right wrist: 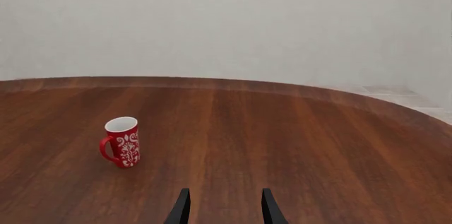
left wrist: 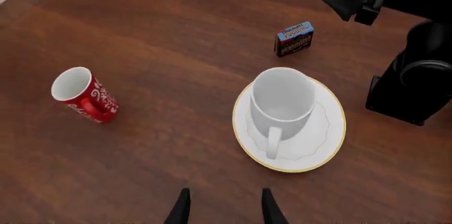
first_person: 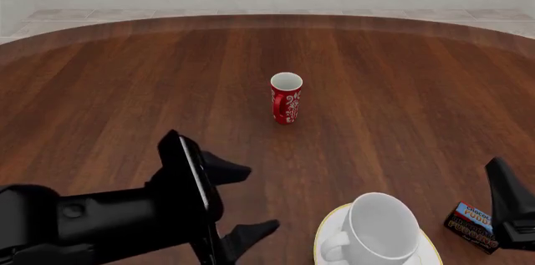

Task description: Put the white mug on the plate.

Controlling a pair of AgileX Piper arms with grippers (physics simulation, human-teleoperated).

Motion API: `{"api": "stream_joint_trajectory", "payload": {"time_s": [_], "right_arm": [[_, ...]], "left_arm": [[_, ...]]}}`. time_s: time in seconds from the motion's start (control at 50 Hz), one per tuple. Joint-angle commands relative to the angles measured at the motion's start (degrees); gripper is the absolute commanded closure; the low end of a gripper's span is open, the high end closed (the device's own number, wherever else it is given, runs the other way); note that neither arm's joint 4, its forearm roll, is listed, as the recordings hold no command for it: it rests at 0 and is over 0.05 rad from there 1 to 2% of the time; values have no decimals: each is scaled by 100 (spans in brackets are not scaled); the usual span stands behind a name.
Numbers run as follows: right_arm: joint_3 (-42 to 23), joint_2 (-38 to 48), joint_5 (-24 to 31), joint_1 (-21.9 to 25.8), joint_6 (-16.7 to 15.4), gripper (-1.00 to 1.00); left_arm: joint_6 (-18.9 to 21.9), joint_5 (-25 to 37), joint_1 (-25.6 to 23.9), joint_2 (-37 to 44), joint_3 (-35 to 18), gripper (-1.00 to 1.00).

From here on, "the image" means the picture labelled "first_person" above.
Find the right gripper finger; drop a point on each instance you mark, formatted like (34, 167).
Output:
(507, 193)

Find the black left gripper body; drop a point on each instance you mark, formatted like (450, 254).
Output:
(196, 177)

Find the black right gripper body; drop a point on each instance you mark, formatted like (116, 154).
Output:
(520, 235)

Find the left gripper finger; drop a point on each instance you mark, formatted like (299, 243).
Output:
(227, 171)
(251, 230)

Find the white plate with yellow rim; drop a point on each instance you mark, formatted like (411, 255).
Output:
(330, 224)

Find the red mug with white pattern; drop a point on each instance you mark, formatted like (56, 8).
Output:
(288, 105)

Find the chocolate pudding box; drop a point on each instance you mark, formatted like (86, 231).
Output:
(470, 225)

